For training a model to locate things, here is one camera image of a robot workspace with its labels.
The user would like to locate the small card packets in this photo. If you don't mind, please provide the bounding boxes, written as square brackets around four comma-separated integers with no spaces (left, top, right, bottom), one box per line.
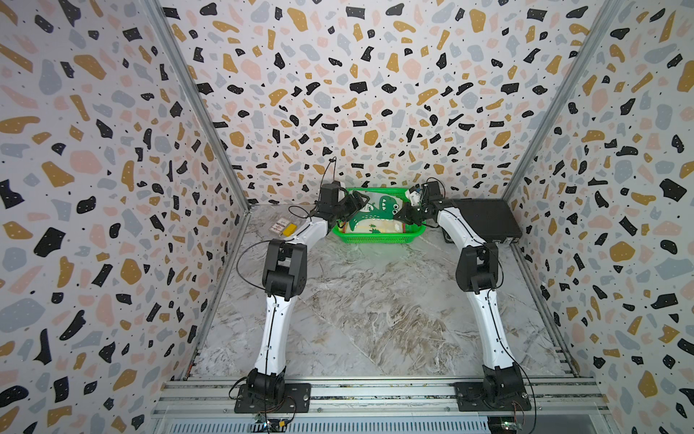
[269,218,297,238]

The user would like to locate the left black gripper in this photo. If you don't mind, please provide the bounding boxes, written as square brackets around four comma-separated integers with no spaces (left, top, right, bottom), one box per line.
[331,191,370,222]

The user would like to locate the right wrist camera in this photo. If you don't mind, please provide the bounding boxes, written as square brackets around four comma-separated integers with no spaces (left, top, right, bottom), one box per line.
[406,180,445,206]

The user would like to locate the green plastic basket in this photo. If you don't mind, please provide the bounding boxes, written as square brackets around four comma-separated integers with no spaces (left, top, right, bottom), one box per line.
[332,188,426,244]

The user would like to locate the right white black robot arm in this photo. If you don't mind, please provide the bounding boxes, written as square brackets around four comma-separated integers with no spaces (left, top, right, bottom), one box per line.
[394,200,527,408]

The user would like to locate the black hard case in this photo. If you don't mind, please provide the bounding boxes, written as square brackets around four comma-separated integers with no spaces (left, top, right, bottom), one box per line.
[452,198,522,243]

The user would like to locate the aluminium front rail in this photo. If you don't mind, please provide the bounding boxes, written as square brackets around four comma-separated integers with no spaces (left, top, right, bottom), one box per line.
[150,377,619,433]

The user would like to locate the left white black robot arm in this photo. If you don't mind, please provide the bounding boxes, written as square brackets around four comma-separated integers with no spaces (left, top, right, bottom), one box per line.
[247,184,369,407]

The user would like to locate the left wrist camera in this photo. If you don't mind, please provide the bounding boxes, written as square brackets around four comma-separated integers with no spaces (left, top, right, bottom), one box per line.
[317,181,343,207]

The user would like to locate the white green dinosaur raincoat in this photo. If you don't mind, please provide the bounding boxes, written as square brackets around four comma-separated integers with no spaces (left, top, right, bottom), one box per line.
[343,195,405,234]

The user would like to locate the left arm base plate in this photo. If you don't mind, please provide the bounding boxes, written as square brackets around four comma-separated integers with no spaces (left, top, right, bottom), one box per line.
[233,383,311,414]

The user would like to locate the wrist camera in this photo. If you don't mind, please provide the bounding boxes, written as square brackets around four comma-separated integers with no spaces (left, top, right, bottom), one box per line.
[406,180,445,206]
[317,181,343,207]

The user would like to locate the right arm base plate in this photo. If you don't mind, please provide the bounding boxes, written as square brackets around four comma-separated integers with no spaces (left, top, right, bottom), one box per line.
[454,379,532,412]

